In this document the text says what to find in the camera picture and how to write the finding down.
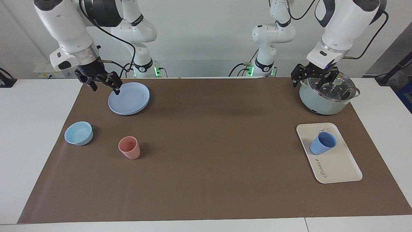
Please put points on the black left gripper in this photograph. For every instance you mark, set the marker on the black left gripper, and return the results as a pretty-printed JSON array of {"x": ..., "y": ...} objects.
[{"x": 322, "y": 71}]

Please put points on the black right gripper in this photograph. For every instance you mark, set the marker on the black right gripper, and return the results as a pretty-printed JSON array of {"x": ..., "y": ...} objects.
[{"x": 91, "y": 71}]

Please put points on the blue plastic cup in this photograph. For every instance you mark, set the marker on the blue plastic cup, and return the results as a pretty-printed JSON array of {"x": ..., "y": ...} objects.
[{"x": 322, "y": 145}]

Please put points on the pink plastic cup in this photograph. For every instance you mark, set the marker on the pink plastic cup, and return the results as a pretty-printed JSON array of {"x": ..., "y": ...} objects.
[{"x": 129, "y": 149}]

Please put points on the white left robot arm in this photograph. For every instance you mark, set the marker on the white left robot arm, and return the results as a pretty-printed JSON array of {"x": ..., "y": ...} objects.
[{"x": 341, "y": 22}]

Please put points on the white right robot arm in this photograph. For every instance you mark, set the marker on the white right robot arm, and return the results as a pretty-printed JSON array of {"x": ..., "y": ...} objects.
[{"x": 64, "y": 25}]

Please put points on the cream tray with rabbit print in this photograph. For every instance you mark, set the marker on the cream tray with rabbit print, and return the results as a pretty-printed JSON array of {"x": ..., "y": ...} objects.
[{"x": 338, "y": 167}]

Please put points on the pale green pot glass lid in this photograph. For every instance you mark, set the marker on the pale green pot glass lid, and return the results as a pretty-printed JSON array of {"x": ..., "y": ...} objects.
[{"x": 322, "y": 103}]

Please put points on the pale blue plate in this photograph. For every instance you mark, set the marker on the pale blue plate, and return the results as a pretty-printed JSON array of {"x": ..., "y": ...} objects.
[{"x": 128, "y": 100}]

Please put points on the white power strip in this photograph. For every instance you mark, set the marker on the white power strip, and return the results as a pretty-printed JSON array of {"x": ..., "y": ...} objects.
[{"x": 48, "y": 69}]

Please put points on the light blue bowl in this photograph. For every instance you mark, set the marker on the light blue bowl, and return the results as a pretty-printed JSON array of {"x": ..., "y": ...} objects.
[{"x": 79, "y": 133}]

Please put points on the black stand leg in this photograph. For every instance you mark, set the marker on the black stand leg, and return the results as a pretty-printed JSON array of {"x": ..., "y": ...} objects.
[{"x": 392, "y": 71}]

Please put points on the blue box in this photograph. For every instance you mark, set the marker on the blue box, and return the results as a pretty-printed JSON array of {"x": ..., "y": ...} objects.
[{"x": 406, "y": 96}]

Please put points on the brown table mat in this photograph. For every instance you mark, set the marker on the brown table mat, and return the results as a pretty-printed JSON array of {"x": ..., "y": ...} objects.
[{"x": 209, "y": 161}]

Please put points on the black clamp mount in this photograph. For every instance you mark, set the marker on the black clamp mount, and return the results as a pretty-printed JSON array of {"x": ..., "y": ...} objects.
[{"x": 8, "y": 82}]

